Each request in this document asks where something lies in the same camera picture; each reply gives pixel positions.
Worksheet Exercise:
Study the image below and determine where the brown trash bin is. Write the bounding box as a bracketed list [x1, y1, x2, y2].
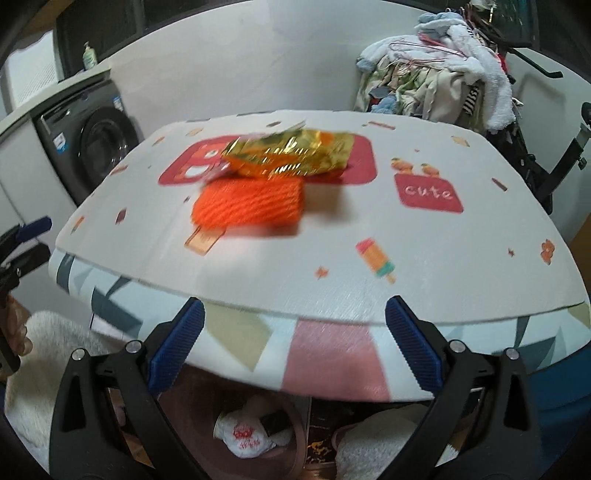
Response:
[157, 369, 315, 480]

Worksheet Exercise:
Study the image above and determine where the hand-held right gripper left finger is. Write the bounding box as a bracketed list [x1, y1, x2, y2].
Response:
[50, 296, 206, 480]

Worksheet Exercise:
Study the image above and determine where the gold snack wrapper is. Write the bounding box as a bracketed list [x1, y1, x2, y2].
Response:
[221, 129, 356, 181]

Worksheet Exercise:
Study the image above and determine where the white cartoon-printed table mat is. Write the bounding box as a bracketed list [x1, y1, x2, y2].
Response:
[54, 109, 591, 326]

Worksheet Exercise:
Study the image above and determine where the pile of clothes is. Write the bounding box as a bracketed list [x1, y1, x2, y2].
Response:
[355, 9, 518, 132]

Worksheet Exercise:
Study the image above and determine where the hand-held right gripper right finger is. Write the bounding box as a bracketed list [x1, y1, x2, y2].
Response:
[385, 295, 542, 480]

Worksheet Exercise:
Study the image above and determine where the white fluffy garment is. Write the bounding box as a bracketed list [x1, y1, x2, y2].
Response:
[332, 401, 462, 480]
[4, 310, 134, 462]

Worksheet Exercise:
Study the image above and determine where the dark window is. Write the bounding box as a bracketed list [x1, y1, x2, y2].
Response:
[55, 0, 153, 79]

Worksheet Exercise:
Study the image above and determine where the dark blue cloth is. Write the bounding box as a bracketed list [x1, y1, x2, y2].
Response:
[531, 360, 591, 416]

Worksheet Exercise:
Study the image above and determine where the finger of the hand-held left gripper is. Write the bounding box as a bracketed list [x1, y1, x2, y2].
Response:
[0, 217, 51, 252]
[0, 244, 51, 282]

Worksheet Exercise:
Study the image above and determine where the black exercise bike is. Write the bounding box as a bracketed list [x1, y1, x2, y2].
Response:
[462, 0, 591, 215]

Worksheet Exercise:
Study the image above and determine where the white perforated laundry basket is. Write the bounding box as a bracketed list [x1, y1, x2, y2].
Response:
[7, 32, 61, 112]

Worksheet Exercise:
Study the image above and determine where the small black packet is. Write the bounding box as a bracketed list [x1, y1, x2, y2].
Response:
[259, 411, 289, 437]

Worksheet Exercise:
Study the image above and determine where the person's left hand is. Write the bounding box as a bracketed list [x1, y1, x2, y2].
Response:
[2, 295, 33, 356]

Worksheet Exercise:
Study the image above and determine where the dark grey washing machine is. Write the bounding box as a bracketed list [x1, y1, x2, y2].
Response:
[34, 79, 141, 208]

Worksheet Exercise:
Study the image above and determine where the geometric patterned tablecloth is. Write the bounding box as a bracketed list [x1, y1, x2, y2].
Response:
[48, 251, 591, 402]

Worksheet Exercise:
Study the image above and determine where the orange foam net sleeve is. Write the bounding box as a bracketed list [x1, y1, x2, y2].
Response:
[191, 178, 306, 234]

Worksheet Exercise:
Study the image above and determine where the white red-printed plastic bag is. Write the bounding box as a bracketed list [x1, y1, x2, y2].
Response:
[221, 406, 278, 460]

